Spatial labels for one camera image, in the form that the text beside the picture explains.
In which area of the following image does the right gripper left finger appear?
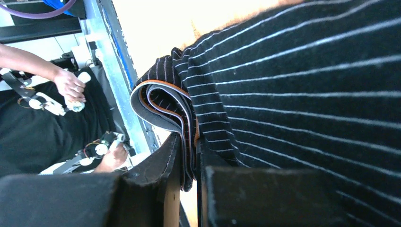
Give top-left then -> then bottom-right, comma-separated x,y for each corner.
0,133 -> 181,227

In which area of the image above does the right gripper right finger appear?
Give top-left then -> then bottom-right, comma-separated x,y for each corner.
196,141 -> 348,227

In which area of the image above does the black pinstriped underwear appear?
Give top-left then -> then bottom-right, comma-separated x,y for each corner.
130,0 -> 401,227

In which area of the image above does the person's bare forearm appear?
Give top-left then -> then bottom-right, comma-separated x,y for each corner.
0,44 -> 64,81

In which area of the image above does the person's second hand background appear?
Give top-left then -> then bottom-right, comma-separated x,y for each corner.
92,143 -> 128,173

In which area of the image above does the person's hand in background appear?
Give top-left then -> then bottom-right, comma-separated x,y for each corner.
52,69 -> 86,103

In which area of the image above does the white teleoperation controller handle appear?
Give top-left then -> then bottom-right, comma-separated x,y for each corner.
64,71 -> 92,113

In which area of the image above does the aluminium front rail frame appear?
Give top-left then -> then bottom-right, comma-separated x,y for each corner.
84,0 -> 159,155

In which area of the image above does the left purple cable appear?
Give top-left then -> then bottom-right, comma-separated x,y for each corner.
0,0 -> 78,20

